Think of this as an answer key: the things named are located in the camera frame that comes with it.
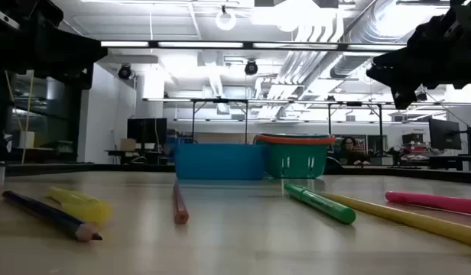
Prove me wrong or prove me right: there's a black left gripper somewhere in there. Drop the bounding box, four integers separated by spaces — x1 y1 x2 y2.
0 0 109 73

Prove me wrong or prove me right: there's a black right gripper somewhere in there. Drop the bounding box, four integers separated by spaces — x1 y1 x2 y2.
366 0 471 110

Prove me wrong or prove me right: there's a pink pen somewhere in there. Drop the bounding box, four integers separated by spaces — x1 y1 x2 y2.
385 190 471 216

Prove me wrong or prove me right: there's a yellow pencil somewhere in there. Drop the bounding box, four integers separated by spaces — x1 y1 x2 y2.
321 190 471 248

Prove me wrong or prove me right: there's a green marker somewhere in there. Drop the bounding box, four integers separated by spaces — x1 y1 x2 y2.
284 183 357 225

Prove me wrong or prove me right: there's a yellow highlighter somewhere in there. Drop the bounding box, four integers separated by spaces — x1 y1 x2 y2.
47 186 114 225

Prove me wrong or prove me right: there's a dark blue coloured pencil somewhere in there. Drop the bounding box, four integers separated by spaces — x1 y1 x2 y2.
1 189 104 242

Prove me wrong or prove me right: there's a red coloured pencil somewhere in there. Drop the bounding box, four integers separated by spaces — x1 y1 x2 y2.
173 182 190 225

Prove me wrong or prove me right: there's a black computer monitor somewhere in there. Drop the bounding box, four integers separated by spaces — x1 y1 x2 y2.
127 118 168 145
428 118 463 151

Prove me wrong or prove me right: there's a person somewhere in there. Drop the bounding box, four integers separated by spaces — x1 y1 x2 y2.
336 135 372 167

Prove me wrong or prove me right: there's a white container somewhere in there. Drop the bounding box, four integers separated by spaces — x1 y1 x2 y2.
19 131 36 149

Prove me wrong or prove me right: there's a cardboard box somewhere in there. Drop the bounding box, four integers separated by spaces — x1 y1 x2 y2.
119 137 137 152

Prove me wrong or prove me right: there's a black desk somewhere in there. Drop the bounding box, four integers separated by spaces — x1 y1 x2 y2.
104 149 168 166

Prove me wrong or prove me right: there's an overhead light bar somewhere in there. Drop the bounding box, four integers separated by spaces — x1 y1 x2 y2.
100 39 408 53

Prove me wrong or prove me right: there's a green basket with orange rim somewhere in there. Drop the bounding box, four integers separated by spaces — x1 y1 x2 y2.
253 133 336 180

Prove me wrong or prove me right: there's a blue plastic bin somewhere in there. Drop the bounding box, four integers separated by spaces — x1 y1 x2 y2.
173 143 268 181

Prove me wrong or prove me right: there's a black metal frame stand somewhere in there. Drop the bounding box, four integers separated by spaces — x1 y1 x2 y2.
328 102 385 148
191 98 248 145

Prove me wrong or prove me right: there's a white ring light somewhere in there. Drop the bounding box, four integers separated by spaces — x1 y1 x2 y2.
215 8 237 31

